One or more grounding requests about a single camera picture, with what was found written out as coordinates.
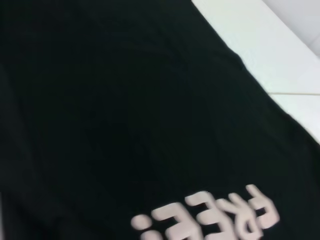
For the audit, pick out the black t-shirt with FREE print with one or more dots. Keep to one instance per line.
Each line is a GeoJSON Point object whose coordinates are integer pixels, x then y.
{"type": "Point", "coordinates": [125, 100]}

